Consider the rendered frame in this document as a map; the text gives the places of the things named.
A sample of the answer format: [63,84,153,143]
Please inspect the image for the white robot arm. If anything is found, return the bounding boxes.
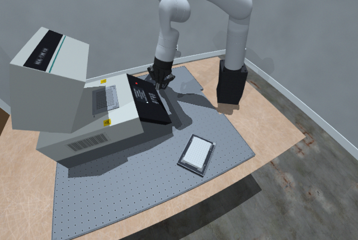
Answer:
[155,0,253,70]

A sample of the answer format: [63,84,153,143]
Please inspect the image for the white lab instrument with lid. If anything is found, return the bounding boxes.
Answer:
[10,27,172,168]

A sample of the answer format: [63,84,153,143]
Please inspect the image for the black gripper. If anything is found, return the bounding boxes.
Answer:
[147,57,175,91]

